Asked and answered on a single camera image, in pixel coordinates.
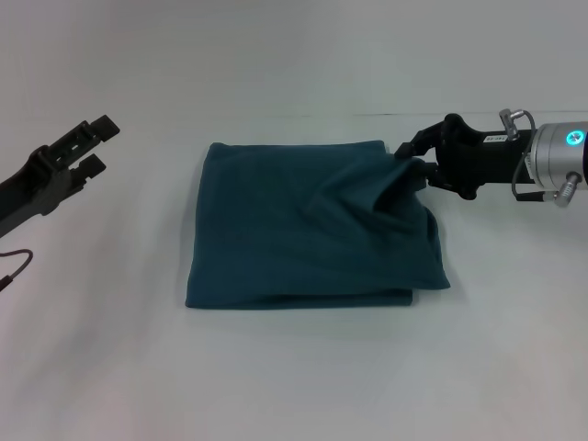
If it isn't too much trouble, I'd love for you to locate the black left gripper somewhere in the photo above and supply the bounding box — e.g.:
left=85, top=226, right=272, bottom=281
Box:
left=0, top=114, right=122, bottom=239

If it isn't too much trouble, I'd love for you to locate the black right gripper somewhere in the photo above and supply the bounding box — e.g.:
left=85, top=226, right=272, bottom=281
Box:
left=393, top=113, right=537, bottom=202

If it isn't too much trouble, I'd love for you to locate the teal blue t-shirt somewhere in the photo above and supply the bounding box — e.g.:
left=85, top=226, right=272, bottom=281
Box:
left=184, top=140, right=452, bottom=309

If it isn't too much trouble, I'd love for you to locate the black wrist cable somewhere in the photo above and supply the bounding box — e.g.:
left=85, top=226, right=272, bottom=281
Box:
left=0, top=248, right=36, bottom=292
left=511, top=109, right=557, bottom=203

